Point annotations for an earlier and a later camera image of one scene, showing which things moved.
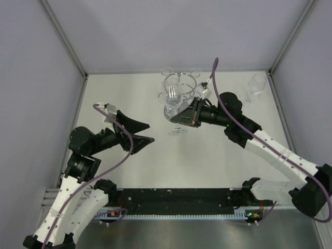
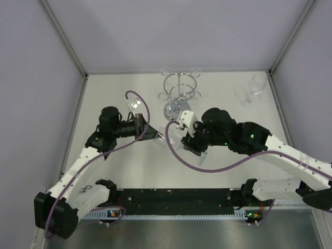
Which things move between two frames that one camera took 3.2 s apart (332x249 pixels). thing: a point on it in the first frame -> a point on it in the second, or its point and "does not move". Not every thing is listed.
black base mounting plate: x=179 y=201 does not move
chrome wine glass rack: x=184 y=84 does not move
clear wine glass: x=174 y=94 -> x=175 y=136
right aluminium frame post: x=310 y=2 does not move
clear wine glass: x=166 y=71 does not move
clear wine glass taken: x=256 y=84 does not move
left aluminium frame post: x=64 y=38 does not move
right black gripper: x=191 y=115 -> x=192 y=143
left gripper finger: x=140 y=141 -> x=151 y=133
